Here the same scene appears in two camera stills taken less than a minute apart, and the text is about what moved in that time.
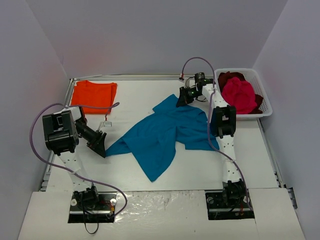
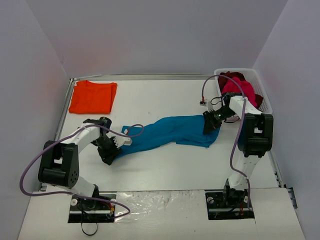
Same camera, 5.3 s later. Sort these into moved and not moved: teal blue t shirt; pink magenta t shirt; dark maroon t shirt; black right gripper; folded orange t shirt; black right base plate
Moved: black right gripper; teal blue t shirt
Not moved: dark maroon t shirt; black right base plate; folded orange t shirt; pink magenta t shirt
